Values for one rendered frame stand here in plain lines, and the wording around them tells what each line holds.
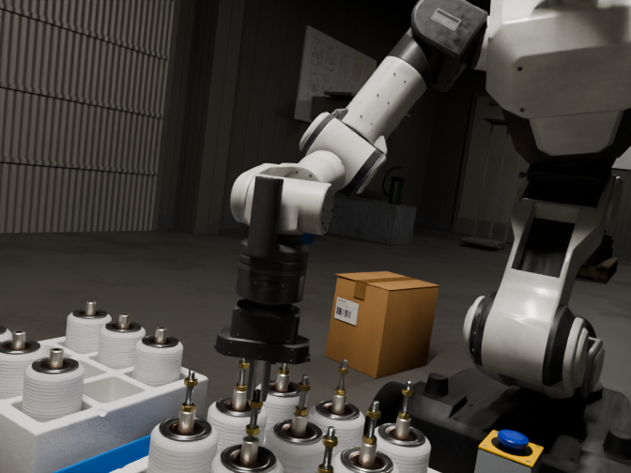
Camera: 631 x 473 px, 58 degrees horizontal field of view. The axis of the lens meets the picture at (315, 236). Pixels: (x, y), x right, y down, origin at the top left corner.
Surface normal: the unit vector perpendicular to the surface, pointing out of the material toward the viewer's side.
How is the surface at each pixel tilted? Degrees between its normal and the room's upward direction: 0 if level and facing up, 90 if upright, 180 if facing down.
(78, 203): 90
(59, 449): 90
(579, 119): 133
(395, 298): 90
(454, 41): 74
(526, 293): 48
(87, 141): 90
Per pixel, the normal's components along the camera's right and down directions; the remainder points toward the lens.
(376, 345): -0.72, -0.02
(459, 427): -0.29, -0.67
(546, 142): -0.24, 0.73
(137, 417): 0.83, 0.17
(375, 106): 0.01, -0.10
